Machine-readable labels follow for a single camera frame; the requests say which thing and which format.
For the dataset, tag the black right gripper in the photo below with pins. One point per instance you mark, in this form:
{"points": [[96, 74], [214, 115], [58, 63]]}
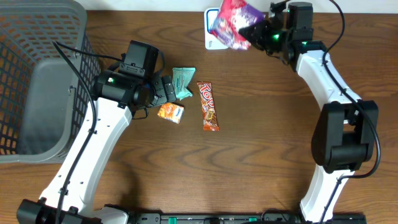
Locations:
{"points": [[259, 35]]}

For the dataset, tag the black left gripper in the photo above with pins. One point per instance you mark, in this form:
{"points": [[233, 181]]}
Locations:
{"points": [[163, 91]]}

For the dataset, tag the orange small box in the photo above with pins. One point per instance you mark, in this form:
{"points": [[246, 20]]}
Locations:
{"points": [[171, 112]]}

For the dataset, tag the red purple snack packet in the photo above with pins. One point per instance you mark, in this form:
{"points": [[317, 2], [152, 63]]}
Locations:
{"points": [[231, 17]]}

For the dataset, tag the teal packet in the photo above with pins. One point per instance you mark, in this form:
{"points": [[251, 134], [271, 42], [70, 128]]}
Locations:
{"points": [[181, 80]]}

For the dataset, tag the red Top chocolate bar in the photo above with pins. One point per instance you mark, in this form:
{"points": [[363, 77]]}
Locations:
{"points": [[210, 120]]}

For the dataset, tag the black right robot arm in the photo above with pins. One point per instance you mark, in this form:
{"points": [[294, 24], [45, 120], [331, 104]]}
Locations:
{"points": [[345, 144]]}

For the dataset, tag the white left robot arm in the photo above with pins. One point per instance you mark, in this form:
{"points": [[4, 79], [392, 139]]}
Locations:
{"points": [[70, 195]]}

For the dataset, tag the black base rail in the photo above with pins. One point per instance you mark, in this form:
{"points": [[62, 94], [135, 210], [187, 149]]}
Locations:
{"points": [[156, 218]]}

